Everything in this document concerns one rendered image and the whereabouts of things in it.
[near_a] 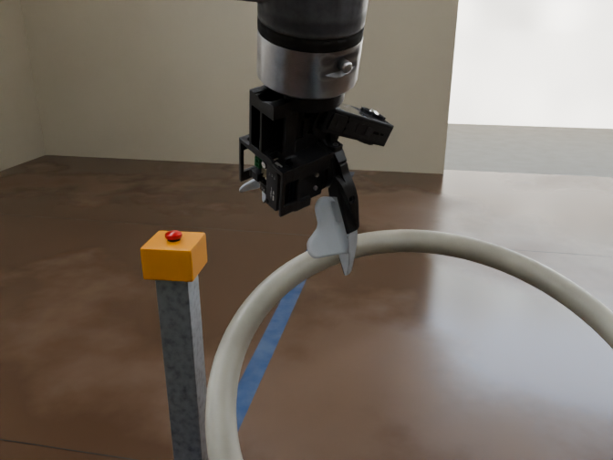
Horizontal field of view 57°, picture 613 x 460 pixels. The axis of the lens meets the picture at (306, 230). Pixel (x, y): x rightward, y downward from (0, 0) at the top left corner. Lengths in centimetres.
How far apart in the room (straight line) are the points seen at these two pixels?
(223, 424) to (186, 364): 90
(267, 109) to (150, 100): 635
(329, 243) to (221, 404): 19
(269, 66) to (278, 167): 9
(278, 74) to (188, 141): 626
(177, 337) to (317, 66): 104
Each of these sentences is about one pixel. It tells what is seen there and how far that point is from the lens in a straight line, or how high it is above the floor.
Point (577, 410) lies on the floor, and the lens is 277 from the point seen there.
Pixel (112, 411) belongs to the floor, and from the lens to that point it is 264.
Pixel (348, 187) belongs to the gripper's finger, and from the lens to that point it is 55.
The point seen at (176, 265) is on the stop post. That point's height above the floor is 104.
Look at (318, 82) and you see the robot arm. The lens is 48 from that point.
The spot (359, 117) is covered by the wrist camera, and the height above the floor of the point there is 147.
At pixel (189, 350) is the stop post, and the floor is 81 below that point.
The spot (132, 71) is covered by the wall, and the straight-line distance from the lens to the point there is 689.
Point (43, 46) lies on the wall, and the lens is 744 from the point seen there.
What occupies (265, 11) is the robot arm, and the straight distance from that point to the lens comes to 47.
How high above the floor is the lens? 156
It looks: 20 degrees down
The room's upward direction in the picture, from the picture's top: straight up
